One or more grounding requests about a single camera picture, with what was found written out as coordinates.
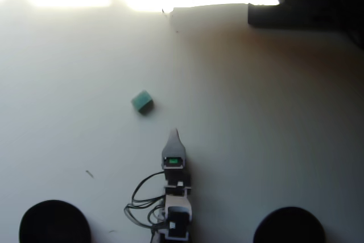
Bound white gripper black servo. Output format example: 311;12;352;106
161;127;192;189

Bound blue cube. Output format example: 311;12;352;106
131;90;155;116

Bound black round bowl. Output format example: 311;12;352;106
253;206;326;243
19;199;92;243

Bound black robot arm cables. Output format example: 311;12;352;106
123;170;167;243

